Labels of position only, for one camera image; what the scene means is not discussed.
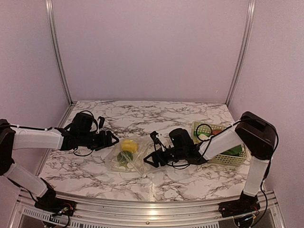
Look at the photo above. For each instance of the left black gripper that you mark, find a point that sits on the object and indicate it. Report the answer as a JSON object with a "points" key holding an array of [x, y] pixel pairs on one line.
{"points": [[106, 142]]}

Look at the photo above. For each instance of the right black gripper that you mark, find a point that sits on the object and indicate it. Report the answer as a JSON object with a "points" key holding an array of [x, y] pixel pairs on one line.
{"points": [[156, 156]]}

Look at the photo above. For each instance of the yellow fake corn cob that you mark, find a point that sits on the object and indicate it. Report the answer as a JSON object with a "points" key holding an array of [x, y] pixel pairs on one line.
{"points": [[129, 146]]}

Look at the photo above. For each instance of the clear polka-dot zip bag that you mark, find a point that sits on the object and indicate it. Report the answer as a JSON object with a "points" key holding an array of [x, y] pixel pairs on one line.
{"points": [[137, 165]]}

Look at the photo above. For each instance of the pale green plastic basket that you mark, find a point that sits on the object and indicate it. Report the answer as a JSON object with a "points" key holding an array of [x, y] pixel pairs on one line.
{"points": [[206, 128]]}

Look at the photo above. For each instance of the green fake leafy vegetable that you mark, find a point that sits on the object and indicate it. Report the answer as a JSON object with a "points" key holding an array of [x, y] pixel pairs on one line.
{"points": [[226, 143]]}

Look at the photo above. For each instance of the brown fake potato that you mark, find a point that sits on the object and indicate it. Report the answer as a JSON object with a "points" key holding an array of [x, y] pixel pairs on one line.
{"points": [[216, 131]]}

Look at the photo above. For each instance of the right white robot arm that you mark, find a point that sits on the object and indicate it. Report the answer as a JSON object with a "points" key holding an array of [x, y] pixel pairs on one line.
{"points": [[258, 136]]}

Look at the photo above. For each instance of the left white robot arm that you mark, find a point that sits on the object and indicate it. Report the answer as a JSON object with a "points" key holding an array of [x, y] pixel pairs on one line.
{"points": [[16, 138]]}

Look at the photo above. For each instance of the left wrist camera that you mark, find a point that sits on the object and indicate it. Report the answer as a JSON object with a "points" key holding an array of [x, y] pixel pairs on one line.
{"points": [[100, 123]]}

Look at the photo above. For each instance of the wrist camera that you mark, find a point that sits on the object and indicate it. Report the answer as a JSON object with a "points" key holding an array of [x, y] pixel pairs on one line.
{"points": [[156, 139], [100, 123]]}

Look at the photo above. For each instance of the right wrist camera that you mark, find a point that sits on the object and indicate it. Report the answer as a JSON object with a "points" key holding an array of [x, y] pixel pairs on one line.
{"points": [[156, 139]]}

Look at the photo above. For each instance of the front aluminium rail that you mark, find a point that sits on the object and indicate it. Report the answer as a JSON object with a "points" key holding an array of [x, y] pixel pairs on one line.
{"points": [[110, 213]]}

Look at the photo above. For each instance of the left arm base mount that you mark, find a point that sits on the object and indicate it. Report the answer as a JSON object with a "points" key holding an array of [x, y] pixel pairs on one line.
{"points": [[50, 202]]}

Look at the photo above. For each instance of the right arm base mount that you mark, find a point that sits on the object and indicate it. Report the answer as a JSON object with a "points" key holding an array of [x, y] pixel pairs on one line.
{"points": [[246, 203]]}

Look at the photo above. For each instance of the left aluminium frame post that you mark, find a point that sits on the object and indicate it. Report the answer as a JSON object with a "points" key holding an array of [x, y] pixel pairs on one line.
{"points": [[55, 44]]}

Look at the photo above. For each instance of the aluminium frame post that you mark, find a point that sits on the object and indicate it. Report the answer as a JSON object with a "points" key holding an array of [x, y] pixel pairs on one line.
{"points": [[55, 44], [243, 50]]}

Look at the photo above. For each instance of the right aluminium frame post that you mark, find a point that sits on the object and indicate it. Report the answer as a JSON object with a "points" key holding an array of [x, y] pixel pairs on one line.
{"points": [[243, 50]]}

